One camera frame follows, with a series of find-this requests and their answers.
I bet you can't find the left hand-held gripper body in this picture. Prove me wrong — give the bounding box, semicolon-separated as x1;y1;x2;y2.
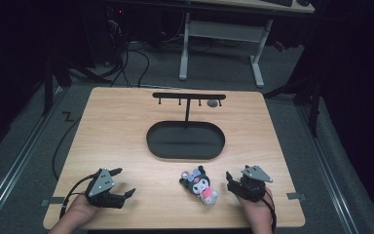
85;168;126;209

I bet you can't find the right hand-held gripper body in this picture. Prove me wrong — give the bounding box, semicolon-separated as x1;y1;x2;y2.
235;165;274;203

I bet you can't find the black plush toy keychain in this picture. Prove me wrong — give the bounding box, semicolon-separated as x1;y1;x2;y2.
178;165;219;207

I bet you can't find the black hook stand with tray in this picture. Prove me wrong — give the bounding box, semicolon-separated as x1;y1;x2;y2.
145;92;227;161

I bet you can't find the person's right hand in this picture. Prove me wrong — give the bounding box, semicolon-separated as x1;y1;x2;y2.
238;187;274;229

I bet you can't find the person's left hand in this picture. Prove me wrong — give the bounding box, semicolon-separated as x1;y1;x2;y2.
63;193;102;228

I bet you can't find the grey tape piece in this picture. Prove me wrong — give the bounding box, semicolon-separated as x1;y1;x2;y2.
40;196;66;207
286;192;307;201

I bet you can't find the black metal stand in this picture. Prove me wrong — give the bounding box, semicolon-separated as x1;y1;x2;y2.
41;55;73;117
263;64;325;137

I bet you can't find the small red object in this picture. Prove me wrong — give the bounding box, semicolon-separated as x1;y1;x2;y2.
273;40;287;53

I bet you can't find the white desk with metal legs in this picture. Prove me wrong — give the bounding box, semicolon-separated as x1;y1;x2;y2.
162;0;316;89

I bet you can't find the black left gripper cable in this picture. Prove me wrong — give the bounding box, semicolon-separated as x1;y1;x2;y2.
58;173;99;219

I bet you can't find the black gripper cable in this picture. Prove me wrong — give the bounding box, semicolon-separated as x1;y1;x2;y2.
58;173;99;219
262;188;278;233

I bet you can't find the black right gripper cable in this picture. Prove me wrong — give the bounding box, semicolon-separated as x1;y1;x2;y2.
262;188;278;233

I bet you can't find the black floor cable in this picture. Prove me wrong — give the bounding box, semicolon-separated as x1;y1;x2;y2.
52;116;83;181

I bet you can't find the metal floor rail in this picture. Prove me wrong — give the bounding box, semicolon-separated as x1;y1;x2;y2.
0;85;66;225
296;103;360;234

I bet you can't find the bundle of black cables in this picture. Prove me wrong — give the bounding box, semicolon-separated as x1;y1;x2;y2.
103;19;151;89

